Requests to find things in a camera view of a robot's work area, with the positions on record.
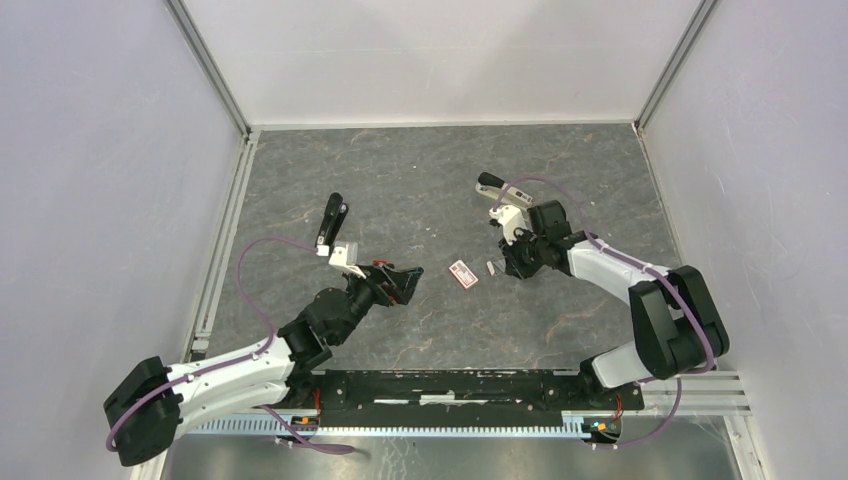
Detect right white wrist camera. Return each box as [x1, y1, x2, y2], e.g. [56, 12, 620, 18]
[488, 204, 529, 246]

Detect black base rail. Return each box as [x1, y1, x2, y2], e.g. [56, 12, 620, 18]
[316, 369, 645, 429]

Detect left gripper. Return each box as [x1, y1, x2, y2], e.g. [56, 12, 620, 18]
[333, 261, 423, 344]

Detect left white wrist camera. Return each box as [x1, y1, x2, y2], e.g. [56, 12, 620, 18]
[316, 241, 366, 279]

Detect purple cable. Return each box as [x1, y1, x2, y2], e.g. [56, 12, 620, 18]
[493, 175, 717, 452]
[105, 236, 359, 456]

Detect red white staple box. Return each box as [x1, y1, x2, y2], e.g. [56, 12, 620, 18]
[448, 260, 479, 290]

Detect black stapler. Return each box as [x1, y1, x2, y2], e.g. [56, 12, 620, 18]
[315, 192, 349, 248]

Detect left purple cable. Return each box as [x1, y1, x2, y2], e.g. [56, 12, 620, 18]
[105, 236, 359, 456]

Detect white cable duct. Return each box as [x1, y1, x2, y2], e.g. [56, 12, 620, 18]
[189, 412, 591, 440]

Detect staple tray box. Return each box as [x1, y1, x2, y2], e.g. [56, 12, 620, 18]
[486, 260, 504, 276]

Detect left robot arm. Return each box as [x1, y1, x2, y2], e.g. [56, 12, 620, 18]
[103, 263, 424, 467]

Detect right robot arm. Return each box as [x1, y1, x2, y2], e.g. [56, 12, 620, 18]
[489, 201, 730, 408]

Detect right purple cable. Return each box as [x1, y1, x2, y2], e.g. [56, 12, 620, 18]
[493, 175, 717, 452]

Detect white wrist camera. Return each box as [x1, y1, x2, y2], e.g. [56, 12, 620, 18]
[488, 204, 529, 246]
[316, 241, 366, 279]

